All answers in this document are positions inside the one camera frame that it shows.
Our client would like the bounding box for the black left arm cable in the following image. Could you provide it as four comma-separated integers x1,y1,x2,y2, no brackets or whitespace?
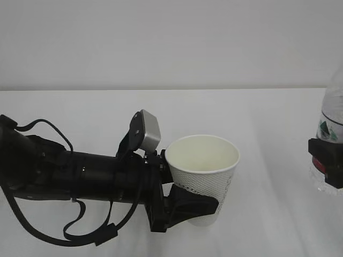
0,119,151,240

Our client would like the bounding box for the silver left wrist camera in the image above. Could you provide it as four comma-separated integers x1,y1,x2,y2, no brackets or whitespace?
129,109,161,153

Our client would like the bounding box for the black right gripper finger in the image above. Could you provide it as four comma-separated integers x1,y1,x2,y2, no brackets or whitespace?
308,138,342,189

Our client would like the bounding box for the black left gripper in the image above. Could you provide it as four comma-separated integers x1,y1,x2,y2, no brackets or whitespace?
133,149,219,232

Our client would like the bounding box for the clear water bottle red label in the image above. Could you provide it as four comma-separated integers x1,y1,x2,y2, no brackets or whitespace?
310,66,342,196

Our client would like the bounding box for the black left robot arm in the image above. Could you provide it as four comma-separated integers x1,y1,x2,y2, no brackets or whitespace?
1,110,219,232

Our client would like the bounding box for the white paper cup green logo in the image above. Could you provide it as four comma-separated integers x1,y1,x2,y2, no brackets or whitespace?
165,134,241,226

